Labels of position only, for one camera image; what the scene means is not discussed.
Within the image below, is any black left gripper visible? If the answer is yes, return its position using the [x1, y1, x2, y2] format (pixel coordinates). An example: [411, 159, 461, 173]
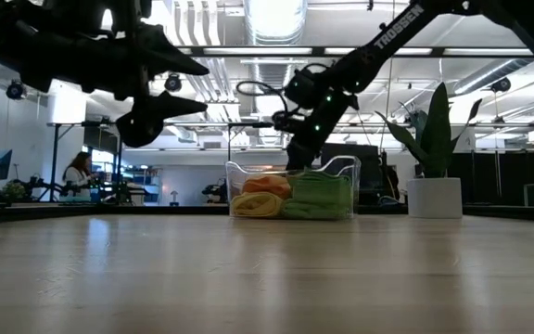
[11, 0, 210, 148]

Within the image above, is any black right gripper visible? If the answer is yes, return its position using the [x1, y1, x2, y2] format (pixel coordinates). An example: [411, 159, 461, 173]
[286, 90, 361, 171]

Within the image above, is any orange microfiber towel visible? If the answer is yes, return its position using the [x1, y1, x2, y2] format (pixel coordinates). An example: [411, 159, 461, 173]
[241, 173, 293, 200]

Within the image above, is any yellow microfiber towel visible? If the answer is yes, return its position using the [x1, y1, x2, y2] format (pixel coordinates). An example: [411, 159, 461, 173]
[230, 191, 286, 219]

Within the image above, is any clear plastic bin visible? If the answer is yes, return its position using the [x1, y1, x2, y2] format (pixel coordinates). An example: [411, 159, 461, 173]
[224, 155, 362, 220]

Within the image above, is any black light bar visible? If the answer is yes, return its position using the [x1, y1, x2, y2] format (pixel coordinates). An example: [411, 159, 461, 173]
[176, 45, 534, 58]

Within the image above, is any person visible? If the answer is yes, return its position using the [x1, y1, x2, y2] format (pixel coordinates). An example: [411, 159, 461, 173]
[61, 151, 95, 199]

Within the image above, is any black background rig stand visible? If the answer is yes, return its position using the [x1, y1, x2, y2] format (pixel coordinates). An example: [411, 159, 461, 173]
[45, 121, 125, 204]

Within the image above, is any snake plant in white pot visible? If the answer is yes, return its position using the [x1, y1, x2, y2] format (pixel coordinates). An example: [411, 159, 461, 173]
[375, 82, 484, 219]

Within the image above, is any small green bushy plant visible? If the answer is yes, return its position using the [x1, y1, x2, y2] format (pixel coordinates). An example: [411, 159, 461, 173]
[1, 182, 26, 201]

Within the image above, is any black hanging camera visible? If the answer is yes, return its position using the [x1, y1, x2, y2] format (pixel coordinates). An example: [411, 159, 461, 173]
[6, 78, 29, 101]
[163, 71, 184, 94]
[489, 76, 513, 95]

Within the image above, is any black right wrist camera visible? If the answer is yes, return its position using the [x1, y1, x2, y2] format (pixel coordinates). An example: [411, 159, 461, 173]
[272, 109, 308, 135]

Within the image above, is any black right camera cable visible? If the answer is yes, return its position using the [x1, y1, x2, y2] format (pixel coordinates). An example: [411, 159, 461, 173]
[235, 80, 294, 115]

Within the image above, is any black aluminium table frame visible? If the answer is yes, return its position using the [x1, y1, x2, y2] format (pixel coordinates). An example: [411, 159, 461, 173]
[0, 202, 534, 225]

